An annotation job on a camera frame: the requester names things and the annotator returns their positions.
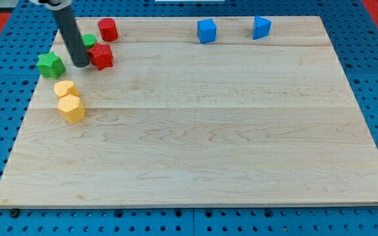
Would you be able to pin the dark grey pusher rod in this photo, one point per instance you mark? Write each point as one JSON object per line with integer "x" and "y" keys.
{"x": 64, "y": 17}

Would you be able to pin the silver rod mount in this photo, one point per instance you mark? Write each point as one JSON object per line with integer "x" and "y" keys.
{"x": 53, "y": 4}

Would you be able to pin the red star block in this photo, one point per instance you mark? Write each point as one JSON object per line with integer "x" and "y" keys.
{"x": 101, "y": 56}

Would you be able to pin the green star block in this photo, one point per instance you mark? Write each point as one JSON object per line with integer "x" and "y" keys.
{"x": 50, "y": 65}

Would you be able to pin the wooden board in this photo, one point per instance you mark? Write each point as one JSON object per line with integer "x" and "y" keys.
{"x": 175, "y": 123}

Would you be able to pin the green cylinder block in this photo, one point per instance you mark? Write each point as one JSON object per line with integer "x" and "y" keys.
{"x": 89, "y": 40}

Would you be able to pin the red cylinder block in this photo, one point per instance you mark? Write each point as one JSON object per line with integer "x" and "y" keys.
{"x": 108, "y": 29}

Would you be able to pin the yellow hexagon block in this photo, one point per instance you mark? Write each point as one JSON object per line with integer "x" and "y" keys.
{"x": 71, "y": 108}

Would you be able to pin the blue cube block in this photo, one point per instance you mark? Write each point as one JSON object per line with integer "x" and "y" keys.
{"x": 206, "y": 31}

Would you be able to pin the blue triangle block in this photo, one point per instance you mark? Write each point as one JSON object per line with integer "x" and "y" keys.
{"x": 261, "y": 27}

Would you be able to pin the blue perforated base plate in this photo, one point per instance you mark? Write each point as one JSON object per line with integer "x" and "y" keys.
{"x": 30, "y": 31}

